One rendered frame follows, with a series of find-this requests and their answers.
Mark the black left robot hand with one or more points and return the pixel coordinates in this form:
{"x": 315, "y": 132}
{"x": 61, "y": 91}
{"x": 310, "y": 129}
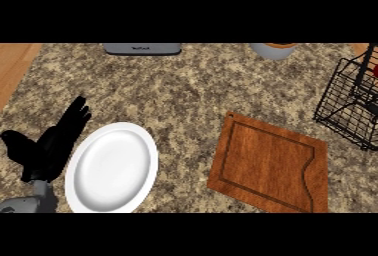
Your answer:
{"x": 55, "y": 143}

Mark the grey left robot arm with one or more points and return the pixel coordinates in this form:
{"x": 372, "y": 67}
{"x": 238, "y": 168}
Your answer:
{"x": 34, "y": 199}

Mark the brown wooden cutting board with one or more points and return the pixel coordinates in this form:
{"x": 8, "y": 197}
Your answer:
{"x": 271, "y": 166}

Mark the red tomato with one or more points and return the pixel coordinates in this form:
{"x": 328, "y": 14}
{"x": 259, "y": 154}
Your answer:
{"x": 375, "y": 70}

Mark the white oval plate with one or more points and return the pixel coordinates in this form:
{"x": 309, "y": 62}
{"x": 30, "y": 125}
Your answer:
{"x": 113, "y": 168}

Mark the grey toaster appliance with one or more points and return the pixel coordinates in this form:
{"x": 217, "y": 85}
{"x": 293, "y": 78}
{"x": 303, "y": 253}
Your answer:
{"x": 142, "y": 48}

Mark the grey pot with orange rim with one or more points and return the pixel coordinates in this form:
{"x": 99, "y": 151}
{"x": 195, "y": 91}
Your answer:
{"x": 274, "y": 50}

